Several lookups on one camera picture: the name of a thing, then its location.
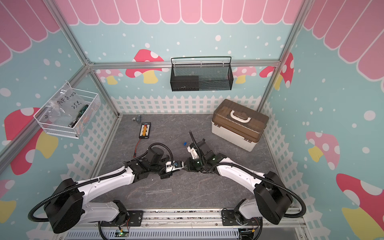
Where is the clear test tube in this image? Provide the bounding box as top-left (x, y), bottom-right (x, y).
top-left (146, 189), bottom-right (173, 195)

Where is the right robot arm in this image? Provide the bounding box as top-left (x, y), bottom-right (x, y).
top-left (186, 131), bottom-right (307, 225)

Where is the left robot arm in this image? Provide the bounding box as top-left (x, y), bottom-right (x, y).
top-left (28, 143), bottom-right (184, 234)

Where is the black box with orange connectors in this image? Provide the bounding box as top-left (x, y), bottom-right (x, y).
top-left (139, 122), bottom-right (151, 139)

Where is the brown lid storage box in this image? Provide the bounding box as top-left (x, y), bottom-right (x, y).
top-left (212, 99), bottom-right (269, 152)

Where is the black box in mesh basket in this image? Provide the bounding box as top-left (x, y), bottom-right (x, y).
top-left (170, 76), bottom-right (200, 92)

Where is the clear plastic bag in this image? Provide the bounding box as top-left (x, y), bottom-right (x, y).
top-left (43, 84), bottom-right (88, 127)

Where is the small grey metal bracket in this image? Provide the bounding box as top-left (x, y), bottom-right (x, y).
top-left (132, 115), bottom-right (142, 124)

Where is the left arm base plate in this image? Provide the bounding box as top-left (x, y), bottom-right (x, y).
top-left (101, 211), bottom-right (144, 227)

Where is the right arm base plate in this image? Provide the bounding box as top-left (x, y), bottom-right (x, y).
top-left (221, 208), bottom-right (258, 227)

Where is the black wire mesh basket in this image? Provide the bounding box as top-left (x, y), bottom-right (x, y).
top-left (171, 56), bottom-right (234, 91)

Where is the white wire basket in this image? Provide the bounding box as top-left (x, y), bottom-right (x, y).
top-left (34, 82), bottom-right (102, 139)

